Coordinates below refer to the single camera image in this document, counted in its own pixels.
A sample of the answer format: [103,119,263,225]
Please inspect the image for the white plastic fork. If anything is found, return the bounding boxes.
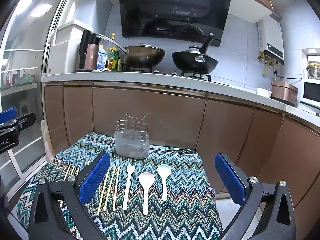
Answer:
[122,164,135,211]

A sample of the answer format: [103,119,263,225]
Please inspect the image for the white boxed pipe column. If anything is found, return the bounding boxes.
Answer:
[51,0,113,74]

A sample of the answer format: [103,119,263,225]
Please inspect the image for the white and blue salt bag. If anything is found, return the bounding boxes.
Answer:
[97,45,107,70]

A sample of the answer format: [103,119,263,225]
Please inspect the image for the black power cable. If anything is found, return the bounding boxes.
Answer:
[271,69,303,84]

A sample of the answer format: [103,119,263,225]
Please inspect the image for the black gas stove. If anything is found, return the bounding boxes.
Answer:
[122,66,229,85]

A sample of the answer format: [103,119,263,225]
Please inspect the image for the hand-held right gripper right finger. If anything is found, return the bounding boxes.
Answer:
[214,152,297,240]

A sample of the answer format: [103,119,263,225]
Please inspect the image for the brass gas pipe valves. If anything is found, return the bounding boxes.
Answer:
[259,52,279,77]

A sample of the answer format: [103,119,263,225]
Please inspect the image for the wire and plastic utensil holder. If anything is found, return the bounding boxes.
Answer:
[114,112,150,159]

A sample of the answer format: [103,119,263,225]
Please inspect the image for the row of brown cabinet doors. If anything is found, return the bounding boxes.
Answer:
[44,81,320,233]

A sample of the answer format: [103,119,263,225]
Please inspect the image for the white bowl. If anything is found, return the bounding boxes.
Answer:
[257,87,272,98]

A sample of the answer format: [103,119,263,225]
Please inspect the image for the yellow cap oil bottle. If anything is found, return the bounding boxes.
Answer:
[107,32,118,55]

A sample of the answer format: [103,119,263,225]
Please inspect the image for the pink rice cooker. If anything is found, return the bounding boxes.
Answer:
[271,80,298,106]

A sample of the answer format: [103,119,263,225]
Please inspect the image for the white microwave oven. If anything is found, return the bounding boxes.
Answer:
[300,79,320,110]

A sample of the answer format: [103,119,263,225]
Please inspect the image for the steel wok with long handle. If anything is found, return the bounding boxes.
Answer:
[96,34,166,68]

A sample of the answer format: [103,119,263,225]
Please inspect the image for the white spoon with pink bowl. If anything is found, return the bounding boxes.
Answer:
[139,172,155,215]

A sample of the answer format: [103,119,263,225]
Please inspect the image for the zigzag patterned cloth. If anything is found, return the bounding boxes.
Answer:
[16,131,223,240]

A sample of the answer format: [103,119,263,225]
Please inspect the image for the steel pot with lid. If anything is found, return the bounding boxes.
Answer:
[307,60,320,79]

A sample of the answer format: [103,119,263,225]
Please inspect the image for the shelf of assorted bottles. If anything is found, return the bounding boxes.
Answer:
[0,67,38,88]

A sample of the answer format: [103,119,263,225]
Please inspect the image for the white water heater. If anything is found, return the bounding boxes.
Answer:
[257,15,285,65]

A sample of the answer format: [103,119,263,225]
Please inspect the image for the pink and black kettle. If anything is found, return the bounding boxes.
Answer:
[76,29,99,72]

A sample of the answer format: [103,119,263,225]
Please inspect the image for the white kitchen countertop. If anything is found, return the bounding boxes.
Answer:
[41,71,320,130]

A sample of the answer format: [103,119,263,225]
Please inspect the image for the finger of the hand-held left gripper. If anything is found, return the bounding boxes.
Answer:
[0,108,36,137]

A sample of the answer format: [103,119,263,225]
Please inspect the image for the black range hood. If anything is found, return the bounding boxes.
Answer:
[118,0,232,47]

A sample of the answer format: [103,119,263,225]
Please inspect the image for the green bottle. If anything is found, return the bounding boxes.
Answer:
[108,47,119,71]

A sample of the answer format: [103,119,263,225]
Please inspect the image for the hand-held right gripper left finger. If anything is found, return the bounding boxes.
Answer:
[28,151,111,240]

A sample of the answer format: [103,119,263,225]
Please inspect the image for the black wok with handle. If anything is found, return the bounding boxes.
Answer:
[172,33,218,75]

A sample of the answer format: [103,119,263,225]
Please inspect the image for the white spoon with blue bowl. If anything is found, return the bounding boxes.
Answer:
[157,164,172,202]

